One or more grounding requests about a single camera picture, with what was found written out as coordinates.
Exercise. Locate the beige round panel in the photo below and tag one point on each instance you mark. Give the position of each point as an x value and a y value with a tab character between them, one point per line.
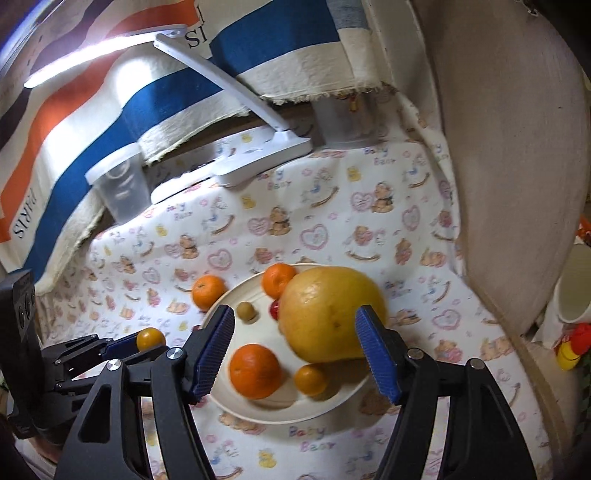
508	138

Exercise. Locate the large yellow pomelo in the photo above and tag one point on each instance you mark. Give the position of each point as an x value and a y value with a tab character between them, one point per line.
323	314

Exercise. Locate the small orange kumquat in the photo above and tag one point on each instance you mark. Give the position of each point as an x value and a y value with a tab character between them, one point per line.
310	379

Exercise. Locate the small red fruit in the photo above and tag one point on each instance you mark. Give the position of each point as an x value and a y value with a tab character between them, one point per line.
275	310

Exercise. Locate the small orange object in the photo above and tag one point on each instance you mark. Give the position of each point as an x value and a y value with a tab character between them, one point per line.
585	228

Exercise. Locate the cream round plate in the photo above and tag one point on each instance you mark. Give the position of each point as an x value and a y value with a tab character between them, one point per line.
258	410

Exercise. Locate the white cup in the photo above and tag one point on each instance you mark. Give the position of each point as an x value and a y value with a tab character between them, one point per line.
575	295

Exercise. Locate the striped hanging towel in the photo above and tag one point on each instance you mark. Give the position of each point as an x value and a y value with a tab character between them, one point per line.
69	129

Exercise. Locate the large orange mandarin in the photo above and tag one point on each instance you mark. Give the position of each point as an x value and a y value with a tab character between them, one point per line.
255	371

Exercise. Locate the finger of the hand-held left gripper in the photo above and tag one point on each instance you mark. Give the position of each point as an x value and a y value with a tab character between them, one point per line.
76	376
122	349

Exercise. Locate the bear printed cloth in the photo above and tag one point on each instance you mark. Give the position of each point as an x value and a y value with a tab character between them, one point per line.
369	207

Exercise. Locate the small yellow kumquat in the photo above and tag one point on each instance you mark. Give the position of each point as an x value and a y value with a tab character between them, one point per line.
150	339

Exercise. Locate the frosted plastic cup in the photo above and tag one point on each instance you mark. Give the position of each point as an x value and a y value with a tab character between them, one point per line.
344	124

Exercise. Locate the small brown round fruit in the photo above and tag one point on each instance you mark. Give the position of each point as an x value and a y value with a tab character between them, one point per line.
247	311

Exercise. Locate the clear lidded plastic container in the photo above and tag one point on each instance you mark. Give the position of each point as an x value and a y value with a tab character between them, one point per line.
120	184

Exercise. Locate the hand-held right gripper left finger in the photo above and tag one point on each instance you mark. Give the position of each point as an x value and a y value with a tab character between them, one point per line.
212	360

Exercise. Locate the yellow and red toy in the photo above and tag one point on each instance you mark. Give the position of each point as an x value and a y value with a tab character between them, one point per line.
572	350

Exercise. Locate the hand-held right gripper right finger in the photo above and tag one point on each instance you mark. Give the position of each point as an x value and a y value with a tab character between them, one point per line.
378	360

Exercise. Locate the white desk lamp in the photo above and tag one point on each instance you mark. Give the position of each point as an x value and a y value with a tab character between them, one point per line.
231	87

